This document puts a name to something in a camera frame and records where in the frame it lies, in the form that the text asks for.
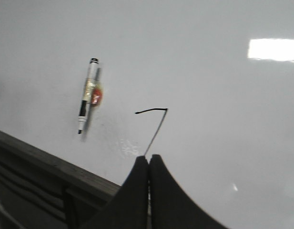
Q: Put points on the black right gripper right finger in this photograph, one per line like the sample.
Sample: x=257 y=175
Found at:
x=171 y=207

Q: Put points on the white whiteboard with grey frame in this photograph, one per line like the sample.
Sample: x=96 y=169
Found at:
x=206 y=84

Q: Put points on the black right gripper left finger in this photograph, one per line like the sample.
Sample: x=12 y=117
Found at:
x=128 y=209

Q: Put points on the white black whiteboard marker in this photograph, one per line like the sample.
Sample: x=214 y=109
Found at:
x=90 y=84

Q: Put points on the red round magnet in tape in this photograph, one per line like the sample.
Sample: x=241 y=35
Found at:
x=97 y=95

